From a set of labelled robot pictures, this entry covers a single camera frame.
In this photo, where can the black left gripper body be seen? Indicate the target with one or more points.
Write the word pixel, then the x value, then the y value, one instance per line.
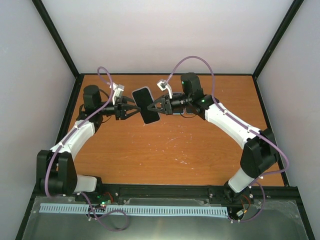
pixel 117 108

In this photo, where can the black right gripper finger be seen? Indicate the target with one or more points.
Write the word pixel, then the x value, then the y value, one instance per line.
pixel 159 110
pixel 158 103

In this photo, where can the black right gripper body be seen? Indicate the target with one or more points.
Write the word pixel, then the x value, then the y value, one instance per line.
pixel 168 107

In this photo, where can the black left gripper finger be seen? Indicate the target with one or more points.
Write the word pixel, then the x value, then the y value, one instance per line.
pixel 126 101
pixel 131 112

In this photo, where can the light blue phone case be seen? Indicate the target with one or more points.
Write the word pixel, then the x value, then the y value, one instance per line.
pixel 178 111

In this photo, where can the black phone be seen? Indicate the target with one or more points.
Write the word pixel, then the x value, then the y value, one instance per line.
pixel 145 105

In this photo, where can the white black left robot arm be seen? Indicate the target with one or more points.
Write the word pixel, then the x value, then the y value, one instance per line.
pixel 55 169

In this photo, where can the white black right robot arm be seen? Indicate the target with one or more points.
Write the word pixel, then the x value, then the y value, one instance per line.
pixel 258 153

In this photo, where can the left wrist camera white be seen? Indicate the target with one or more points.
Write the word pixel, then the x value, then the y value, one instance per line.
pixel 117 91

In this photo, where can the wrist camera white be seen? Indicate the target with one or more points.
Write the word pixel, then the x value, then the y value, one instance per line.
pixel 117 91
pixel 164 85

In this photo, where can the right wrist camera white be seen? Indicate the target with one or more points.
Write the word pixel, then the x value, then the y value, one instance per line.
pixel 164 85

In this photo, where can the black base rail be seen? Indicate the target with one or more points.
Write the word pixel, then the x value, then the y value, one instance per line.
pixel 212 194

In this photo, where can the light blue cable duct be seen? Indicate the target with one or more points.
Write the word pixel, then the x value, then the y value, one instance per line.
pixel 137 210

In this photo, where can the black aluminium frame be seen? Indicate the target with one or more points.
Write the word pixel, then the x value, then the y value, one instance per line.
pixel 287 19

